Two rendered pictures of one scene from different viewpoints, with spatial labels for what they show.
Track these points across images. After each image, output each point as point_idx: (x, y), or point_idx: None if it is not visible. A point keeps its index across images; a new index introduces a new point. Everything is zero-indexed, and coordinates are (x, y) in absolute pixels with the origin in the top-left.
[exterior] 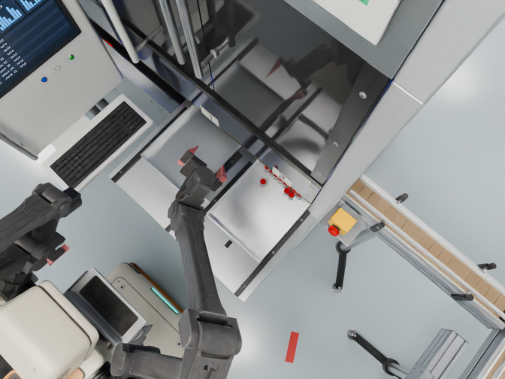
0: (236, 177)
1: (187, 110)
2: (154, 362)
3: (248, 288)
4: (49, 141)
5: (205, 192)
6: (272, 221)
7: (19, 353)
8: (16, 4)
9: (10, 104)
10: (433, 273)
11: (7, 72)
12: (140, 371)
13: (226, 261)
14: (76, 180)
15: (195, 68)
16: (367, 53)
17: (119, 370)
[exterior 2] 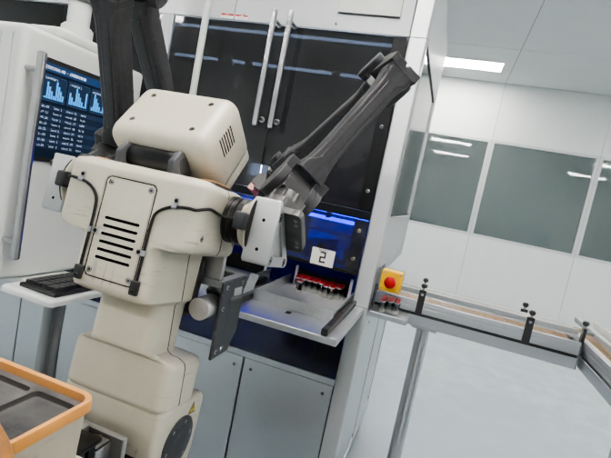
0: None
1: None
2: (337, 124)
3: (333, 333)
4: (23, 270)
5: None
6: (324, 305)
7: (185, 100)
8: None
9: (41, 177)
10: (492, 321)
11: (66, 144)
12: (320, 145)
13: (294, 319)
14: (63, 289)
15: (272, 113)
16: (395, 29)
17: (286, 164)
